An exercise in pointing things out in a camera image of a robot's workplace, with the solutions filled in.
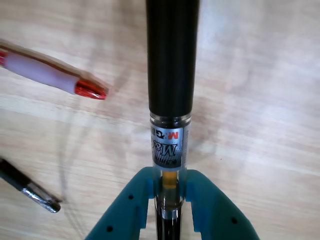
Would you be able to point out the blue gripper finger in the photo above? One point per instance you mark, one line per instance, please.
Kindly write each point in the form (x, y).
(217, 212)
(125, 212)

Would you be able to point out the red retractable pen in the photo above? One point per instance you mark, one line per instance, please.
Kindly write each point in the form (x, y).
(45, 71)

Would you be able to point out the clear pen with black grip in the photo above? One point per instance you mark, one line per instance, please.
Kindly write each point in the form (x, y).
(172, 62)

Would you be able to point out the clear stick pen black cap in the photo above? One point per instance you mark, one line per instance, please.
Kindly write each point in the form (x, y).
(32, 193)

